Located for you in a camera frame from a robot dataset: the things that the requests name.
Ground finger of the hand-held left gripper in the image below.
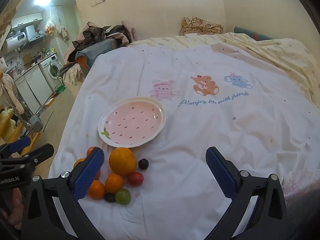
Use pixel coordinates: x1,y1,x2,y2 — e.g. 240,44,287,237
0,143,55,172
0,136,32,158

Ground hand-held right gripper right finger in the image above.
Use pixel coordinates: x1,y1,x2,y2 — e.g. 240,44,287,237
205,146,288,240

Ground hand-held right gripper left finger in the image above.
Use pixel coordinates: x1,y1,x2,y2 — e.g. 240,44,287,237
21,147,105,240

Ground small mandarin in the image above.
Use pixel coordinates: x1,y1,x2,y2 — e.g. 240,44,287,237
73,157,101,180
105,173,124,194
87,179,106,200

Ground large orange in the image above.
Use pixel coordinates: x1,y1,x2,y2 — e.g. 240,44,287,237
109,147,137,176

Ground green cherry tomato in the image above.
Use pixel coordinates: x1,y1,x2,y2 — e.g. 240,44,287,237
115,188,132,205

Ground pink strawberry-pattern plate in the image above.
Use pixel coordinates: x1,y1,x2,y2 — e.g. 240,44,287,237
97,96,167,148

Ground person's left hand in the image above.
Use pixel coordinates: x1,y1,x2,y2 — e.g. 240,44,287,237
0,189,24,230

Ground yellow wooden rack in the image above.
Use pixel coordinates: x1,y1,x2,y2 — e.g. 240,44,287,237
0,106,40,155

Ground grey metal pedal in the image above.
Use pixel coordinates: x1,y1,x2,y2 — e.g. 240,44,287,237
29,115,43,132

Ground white cartoon-print bed sheet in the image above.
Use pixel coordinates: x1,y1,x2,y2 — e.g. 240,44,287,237
49,39,320,240

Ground beige hanging garment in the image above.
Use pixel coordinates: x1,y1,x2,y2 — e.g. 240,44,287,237
0,72,24,113

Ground white base cabinets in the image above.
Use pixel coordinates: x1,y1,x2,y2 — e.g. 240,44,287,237
14,66,53,114

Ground pink printed cloth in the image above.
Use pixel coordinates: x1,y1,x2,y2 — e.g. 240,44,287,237
281,169,320,205

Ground white washing machine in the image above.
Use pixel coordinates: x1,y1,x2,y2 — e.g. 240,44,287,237
39,54,64,92

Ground beige floral cloth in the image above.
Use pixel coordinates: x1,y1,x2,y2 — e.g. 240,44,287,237
62,64,85,87

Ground white water heater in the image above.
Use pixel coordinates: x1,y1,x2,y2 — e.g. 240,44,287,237
5,31,29,54

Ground steel range hood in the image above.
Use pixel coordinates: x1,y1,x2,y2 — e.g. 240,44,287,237
24,25,47,42

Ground grey-blue cushion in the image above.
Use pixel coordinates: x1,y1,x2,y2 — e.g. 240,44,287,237
75,40,118,70

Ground hanging towel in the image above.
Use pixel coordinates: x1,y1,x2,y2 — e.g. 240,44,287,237
57,25,69,40

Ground hanging plastic bag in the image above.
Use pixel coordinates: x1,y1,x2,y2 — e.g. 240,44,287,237
44,17,55,34

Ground pile of dark clothes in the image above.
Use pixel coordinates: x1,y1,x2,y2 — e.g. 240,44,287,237
72,21,137,55

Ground pale yellow quilt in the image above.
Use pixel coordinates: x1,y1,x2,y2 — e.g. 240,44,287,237
127,31,320,103

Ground blue pillow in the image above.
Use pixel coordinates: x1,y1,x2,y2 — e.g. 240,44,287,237
234,26,273,41

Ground white wall cabinets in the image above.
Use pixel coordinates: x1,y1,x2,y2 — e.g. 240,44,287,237
10,12,43,29

